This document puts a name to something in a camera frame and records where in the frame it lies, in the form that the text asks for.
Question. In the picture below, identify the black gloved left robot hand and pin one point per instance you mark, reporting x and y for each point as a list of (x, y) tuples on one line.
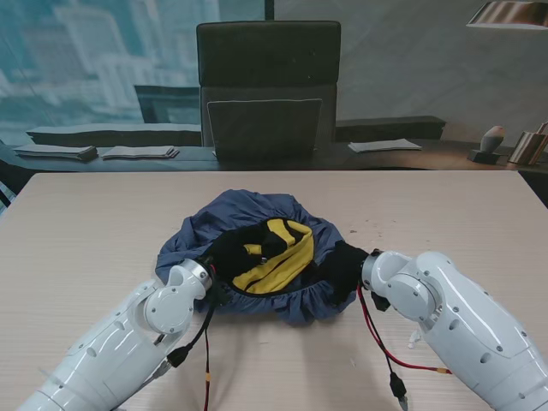
[(231, 252)]

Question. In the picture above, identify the black yellow blue backpack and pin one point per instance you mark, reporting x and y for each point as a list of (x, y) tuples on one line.
[(282, 257)]

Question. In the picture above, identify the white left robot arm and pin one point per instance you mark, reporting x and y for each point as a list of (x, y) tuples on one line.
[(107, 342)]

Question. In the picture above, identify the blue-grey rain cover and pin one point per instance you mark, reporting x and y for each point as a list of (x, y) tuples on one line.
[(205, 227)]

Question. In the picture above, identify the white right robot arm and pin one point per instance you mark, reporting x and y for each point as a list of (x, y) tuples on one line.
[(462, 317)]

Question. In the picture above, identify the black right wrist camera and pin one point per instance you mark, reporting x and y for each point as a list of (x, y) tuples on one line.
[(380, 301)]

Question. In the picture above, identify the printed office backdrop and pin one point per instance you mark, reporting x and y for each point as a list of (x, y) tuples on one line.
[(385, 64)]

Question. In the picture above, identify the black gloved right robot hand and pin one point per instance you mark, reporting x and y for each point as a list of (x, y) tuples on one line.
[(342, 269)]

